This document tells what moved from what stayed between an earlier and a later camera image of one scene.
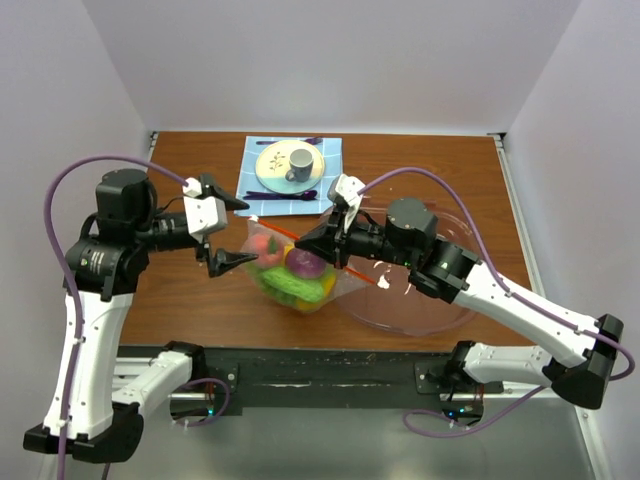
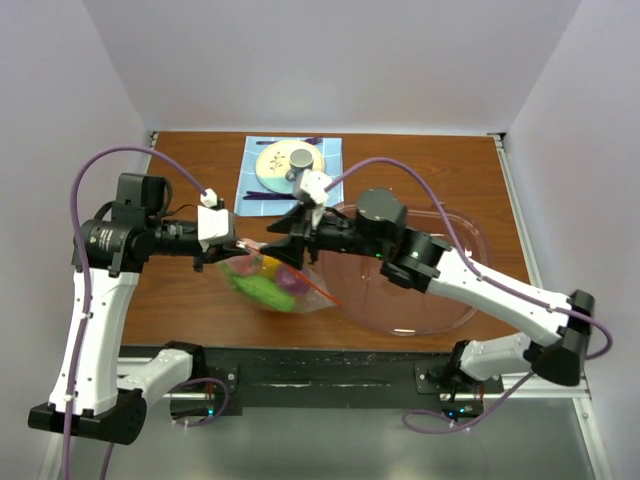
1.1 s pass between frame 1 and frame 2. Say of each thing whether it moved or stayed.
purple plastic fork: stayed
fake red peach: moved
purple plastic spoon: stayed
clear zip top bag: moved
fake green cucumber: moved
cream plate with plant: stayed
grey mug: stayed
